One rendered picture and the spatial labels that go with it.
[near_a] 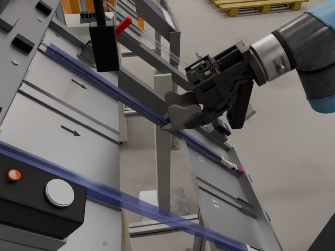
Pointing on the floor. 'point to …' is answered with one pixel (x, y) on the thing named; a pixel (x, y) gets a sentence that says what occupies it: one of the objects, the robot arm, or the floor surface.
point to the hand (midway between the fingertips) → (167, 125)
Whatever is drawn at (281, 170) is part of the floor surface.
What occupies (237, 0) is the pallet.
